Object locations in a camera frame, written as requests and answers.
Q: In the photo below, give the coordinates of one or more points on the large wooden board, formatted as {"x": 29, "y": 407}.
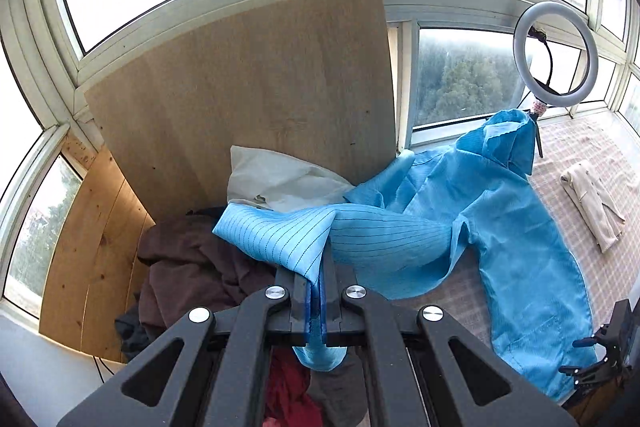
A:
{"x": 308, "y": 78}

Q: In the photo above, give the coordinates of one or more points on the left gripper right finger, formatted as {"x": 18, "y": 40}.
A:
{"x": 422, "y": 367}

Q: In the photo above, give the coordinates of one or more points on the cream knit cardigan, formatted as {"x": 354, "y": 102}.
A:
{"x": 587, "y": 192}

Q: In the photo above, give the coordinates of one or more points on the dark brown garment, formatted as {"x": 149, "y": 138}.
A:
{"x": 189, "y": 267}

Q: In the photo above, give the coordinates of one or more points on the maroon garment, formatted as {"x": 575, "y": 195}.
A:
{"x": 287, "y": 402}

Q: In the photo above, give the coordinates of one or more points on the black garment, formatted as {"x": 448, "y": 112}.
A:
{"x": 132, "y": 335}

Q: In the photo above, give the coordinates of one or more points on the light pine wood panel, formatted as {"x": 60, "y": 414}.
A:
{"x": 94, "y": 273}

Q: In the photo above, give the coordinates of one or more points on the white grey garment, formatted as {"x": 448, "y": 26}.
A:
{"x": 274, "y": 181}

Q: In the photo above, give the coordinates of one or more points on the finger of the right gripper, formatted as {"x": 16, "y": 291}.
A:
{"x": 585, "y": 342}
{"x": 570, "y": 370}

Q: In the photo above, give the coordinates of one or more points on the blue striped work coat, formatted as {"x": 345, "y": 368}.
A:
{"x": 404, "y": 231}

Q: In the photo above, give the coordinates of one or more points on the grey dark garment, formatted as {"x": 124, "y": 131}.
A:
{"x": 341, "y": 394}

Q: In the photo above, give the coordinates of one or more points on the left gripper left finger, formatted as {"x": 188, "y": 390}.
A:
{"x": 208, "y": 369}

